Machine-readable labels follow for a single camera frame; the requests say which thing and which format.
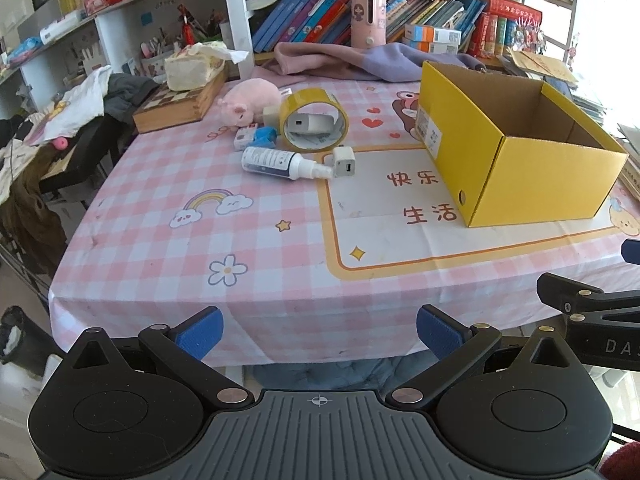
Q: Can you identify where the black lined shoe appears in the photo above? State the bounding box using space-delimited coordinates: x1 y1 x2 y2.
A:
0 305 57 366

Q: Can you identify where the red fuzzy cloth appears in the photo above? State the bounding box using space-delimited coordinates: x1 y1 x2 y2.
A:
599 442 640 480

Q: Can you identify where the white bookshelf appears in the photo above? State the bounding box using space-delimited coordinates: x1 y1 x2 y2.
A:
0 0 581 126

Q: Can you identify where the thick red dictionary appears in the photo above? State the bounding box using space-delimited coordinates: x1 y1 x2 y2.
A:
487 0 543 23

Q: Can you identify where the white wipes pack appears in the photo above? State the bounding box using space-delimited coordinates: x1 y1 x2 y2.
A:
40 10 87 45

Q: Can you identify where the wooden chess box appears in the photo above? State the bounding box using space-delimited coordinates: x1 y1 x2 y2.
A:
132 72 228 134

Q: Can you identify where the pink plush pig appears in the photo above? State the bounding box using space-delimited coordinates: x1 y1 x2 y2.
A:
216 80 283 127

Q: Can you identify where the brown paper envelope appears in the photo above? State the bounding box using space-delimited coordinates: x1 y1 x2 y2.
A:
507 47 578 83

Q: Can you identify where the black smartphone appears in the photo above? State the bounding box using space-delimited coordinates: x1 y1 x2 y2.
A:
544 76 576 103

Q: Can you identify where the white charger plug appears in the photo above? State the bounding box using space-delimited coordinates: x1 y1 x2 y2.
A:
322 145 357 180

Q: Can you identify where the orange and white carton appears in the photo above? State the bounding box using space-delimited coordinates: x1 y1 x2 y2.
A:
404 24 462 44
400 40 460 55

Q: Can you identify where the yellow cardboard box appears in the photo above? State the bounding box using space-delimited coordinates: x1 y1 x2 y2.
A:
416 60 630 229

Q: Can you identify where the white spray bottle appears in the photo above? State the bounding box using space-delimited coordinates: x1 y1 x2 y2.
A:
241 146 335 181

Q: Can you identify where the row of blue children's books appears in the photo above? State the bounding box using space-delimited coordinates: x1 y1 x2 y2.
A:
250 0 488 53

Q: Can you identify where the brown garment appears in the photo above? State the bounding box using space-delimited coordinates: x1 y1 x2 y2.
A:
0 145 68 276

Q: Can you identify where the dark grey garment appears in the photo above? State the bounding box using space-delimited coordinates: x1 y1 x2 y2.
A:
102 74 161 123

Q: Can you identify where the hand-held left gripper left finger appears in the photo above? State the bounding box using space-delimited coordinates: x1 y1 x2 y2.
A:
62 306 256 411

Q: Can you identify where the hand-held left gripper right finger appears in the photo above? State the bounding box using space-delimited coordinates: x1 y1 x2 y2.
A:
385 304 583 409

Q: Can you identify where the pink cylindrical gadget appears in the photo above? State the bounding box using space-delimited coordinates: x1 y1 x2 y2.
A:
351 0 387 48

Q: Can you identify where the blue-grey quilted cushion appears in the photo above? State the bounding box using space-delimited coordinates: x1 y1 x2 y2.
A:
250 357 401 392

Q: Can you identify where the purple cloth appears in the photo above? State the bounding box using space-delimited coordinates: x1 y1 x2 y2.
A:
255 41 486 83

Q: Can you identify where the red hardback book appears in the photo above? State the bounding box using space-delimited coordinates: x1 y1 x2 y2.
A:
469 12 501 58

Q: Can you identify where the cream tissue pack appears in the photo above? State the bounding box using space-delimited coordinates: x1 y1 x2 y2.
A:
165 42 249 92

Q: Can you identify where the colourful paper ornament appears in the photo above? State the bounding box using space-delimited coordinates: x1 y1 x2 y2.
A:
505 17 545 52

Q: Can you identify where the white printed shirt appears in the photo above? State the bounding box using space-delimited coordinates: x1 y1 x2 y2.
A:
25 65 113 146

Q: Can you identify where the stack of books and papers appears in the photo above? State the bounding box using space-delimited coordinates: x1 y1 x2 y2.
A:
570 75 640 201

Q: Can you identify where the yellowish packing tape roll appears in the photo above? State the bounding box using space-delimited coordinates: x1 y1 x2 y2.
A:
278 88 351 153

